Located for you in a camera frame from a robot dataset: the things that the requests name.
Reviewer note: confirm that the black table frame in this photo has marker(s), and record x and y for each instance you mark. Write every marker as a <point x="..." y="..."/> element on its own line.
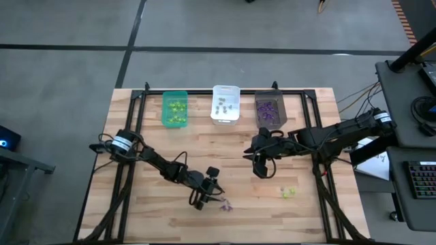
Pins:
<point x="201" y="92"/>

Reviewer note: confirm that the black tablet device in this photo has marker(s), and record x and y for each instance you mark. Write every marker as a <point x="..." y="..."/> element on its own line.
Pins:
<point x="430" y="76"/>

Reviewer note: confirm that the yellow black tool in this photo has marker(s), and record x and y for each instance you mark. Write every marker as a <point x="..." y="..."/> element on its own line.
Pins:
<point x="322" y="5"/>

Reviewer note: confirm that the grey desk top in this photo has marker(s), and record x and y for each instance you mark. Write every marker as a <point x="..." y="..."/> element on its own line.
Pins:
<point x="408" y="211"/>
<point x="402" y="102"/>

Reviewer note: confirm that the teal plastic bin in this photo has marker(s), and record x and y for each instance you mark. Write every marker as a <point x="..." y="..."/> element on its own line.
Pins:
<point x="167" y="97"/>

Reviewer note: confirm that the black caster wheel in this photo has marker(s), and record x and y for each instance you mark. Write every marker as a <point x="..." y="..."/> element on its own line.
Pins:
<point x="394" y="216"/>

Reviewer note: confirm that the black device blue light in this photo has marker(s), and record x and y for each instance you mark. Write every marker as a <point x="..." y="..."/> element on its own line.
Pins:
<point x="12" y="137"/>

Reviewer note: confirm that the grey plastic bin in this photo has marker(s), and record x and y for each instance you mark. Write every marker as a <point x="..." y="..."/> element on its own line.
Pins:
<point x="281" y="124"/>

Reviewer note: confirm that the black metal pole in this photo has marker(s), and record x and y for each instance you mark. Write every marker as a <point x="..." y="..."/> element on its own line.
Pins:
<point x="412" y="51"/>

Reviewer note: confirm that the white plastic bin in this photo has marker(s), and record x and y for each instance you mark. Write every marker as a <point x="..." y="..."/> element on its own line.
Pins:
<point x="231" y="92"/>

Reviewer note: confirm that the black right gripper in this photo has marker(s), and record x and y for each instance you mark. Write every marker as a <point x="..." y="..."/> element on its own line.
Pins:
<point x="272" y="146"/>

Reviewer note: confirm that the black computer keyboard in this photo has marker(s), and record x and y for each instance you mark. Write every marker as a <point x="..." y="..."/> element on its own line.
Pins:
<point x="422" y="178"/>

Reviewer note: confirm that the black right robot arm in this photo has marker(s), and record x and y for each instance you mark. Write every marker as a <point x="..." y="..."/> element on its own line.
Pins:
<point x="340" y="131"/>

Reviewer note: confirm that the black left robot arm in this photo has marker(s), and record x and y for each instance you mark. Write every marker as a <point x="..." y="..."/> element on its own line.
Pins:
<point x="156" y="161"/>

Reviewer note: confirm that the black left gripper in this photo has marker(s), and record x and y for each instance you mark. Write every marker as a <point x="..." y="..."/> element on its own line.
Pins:
<point x="204" y="187"/>

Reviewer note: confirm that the black metal cart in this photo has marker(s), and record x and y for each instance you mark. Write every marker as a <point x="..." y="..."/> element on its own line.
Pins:
<point x="20" y="163"/>

